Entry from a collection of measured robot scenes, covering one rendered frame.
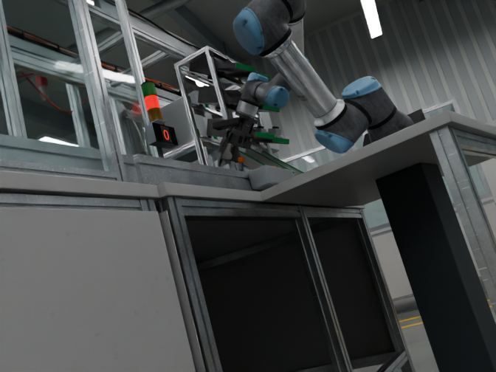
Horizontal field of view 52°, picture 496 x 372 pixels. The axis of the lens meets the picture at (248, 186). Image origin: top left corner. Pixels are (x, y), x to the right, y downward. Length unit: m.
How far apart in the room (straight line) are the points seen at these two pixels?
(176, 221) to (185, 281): 0.13
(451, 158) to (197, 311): 0.67
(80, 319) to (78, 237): 0.14
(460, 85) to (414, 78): 0.87
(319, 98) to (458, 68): 9.29
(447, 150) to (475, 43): 9.75
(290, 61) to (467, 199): 0.62
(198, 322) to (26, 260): 0.41
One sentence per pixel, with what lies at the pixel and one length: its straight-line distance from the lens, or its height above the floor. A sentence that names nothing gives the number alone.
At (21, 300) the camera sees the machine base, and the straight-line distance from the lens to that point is 0.83.
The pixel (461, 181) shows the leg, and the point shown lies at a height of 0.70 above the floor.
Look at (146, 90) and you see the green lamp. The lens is 1.91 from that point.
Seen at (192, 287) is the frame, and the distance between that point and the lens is 1.10.
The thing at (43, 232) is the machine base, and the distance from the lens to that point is 0.88.
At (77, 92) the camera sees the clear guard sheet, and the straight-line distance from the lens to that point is 1.12.
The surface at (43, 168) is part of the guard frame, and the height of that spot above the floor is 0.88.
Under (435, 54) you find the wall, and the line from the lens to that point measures 10.90.
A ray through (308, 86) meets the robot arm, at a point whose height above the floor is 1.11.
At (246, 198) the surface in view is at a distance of 1.41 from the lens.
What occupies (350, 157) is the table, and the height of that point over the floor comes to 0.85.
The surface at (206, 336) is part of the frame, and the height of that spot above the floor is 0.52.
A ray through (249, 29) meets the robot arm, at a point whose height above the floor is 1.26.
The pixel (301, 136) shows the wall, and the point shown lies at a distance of 10.78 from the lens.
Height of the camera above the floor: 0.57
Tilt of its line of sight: 12 degrees up
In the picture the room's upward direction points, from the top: 16 degrees counter-clockwise
